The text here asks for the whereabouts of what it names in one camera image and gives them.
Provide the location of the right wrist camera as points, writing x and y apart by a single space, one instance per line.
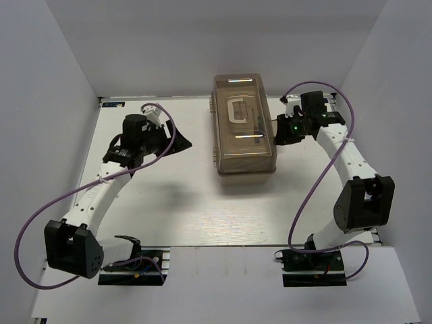
290 102

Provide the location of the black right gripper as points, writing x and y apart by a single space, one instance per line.
283 137

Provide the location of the thin black precision screwdriver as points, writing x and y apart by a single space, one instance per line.
258 130

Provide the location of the beige toolbox with clear lid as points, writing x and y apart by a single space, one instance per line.
236 157

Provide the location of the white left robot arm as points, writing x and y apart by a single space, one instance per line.
71 243

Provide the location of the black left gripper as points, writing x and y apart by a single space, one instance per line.
180 142

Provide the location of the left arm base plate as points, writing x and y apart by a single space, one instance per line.
139 273

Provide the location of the red blue handled screwdriver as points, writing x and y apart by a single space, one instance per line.
255 114

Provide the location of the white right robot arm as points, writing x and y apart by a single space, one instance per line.
366 198

